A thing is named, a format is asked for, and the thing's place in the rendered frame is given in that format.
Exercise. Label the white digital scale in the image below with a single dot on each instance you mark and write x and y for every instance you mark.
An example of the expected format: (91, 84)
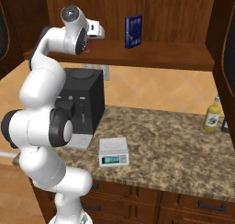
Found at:
(112, 151)

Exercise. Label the wooden cabinet shelf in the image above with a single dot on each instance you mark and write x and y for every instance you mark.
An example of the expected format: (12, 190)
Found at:
(147, 56)

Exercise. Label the dark wooden cabinet door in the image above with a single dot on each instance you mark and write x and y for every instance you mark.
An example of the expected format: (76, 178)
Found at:
(225, 65)
(18, 28)

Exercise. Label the small dark object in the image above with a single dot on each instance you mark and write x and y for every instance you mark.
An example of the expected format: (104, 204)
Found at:
(225, 126)

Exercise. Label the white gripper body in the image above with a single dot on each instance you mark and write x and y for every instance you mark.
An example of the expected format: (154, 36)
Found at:
(99, 30)

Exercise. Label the wooden drawer front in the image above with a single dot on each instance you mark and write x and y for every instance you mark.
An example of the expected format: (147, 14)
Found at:
(114, 189)
(189, 210)
(122, 210)

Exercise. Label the blue box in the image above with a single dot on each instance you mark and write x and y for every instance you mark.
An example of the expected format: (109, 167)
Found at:
(133, 31)

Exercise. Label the yellow bottle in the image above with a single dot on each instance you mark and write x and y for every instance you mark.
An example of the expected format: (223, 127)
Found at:
(212, 117)

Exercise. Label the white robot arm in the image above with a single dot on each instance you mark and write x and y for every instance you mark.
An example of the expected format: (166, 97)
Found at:
(42, 90)

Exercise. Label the white rod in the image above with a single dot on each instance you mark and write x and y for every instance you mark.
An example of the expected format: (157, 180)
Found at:
(8, 154)

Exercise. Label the black coffee machine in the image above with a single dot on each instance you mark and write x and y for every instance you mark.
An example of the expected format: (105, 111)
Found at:
(87, 96)

